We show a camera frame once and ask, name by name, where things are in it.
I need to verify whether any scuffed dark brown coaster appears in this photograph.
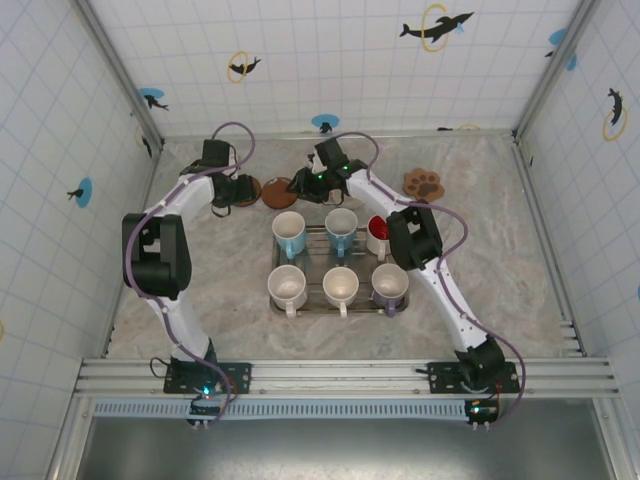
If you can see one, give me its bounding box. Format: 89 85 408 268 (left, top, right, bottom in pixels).
262 177 298 210

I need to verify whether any plain brown round coaster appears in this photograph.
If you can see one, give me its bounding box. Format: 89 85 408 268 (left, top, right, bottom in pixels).
234 177 264 209

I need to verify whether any light blue mug cream inside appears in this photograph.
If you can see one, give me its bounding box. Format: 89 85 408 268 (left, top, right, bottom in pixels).
271 210 308 260

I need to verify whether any blue mug grey inside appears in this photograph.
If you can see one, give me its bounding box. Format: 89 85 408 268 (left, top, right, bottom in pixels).
324 207 360 258

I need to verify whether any white mug red inside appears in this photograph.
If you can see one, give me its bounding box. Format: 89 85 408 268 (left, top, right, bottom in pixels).
366 214 397 262

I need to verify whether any large white mug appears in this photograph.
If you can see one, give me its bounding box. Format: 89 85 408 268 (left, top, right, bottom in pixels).
266 264 308 320

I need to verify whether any brown paw print coaster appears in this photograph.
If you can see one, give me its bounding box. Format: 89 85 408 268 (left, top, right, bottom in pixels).
402 168 444 204

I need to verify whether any purple mug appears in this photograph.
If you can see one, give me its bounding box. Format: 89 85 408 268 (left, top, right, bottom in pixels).
370 263 410 319

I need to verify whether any metal tray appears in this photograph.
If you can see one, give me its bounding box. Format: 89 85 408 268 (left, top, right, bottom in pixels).
269 227 411 316

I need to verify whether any small white mug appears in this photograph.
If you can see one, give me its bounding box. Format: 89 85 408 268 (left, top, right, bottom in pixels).
322 266 360 319

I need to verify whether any grey metal panel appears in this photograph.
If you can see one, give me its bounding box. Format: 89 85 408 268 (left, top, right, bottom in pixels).
47 417 619 480

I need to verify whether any aluminium frame bar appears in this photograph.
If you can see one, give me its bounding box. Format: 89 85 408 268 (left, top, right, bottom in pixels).
512 137 586 357
159 128 516 145
102 144 164 359

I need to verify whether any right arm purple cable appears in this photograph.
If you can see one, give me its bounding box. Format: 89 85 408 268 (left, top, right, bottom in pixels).
327 130 527 429

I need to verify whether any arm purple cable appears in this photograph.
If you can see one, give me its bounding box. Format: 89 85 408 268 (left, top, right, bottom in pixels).
123 121 257 426
327 130 527 429

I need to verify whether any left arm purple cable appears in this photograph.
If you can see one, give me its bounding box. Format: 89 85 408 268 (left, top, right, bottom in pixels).
123 121 257 426

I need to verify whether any aluminium frame post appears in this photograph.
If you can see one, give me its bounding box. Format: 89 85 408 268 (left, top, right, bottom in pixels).
74 0 165 151
512 0 601 141

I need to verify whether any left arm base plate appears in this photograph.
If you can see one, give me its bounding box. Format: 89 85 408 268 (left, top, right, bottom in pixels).
163 362 253 395

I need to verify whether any aluminium mounting rail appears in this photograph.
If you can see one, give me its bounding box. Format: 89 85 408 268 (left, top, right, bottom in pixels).
73 355 621 399

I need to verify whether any white slotted cable duct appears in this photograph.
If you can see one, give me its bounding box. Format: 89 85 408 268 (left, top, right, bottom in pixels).
92 398 474 420

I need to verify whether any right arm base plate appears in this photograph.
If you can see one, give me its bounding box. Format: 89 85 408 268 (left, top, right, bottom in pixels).
417 360 521 396

